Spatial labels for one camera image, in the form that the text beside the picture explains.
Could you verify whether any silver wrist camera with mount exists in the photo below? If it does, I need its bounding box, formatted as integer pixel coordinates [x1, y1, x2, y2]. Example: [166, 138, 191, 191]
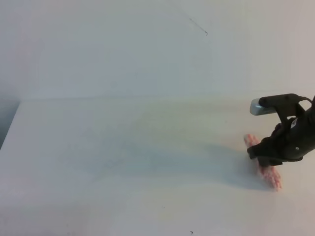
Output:
[250, 93, 314, 123]

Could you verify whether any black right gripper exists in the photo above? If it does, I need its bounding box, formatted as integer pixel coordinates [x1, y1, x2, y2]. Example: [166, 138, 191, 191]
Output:
[247, 108, 315, 168]

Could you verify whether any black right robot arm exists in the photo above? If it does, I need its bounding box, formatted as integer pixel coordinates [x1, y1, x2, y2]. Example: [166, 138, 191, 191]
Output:
[247, 93, 315, 167]

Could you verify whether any pink and white striped rag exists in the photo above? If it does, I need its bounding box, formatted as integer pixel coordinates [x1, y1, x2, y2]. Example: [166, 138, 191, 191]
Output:
[244, 134, 282, 191]

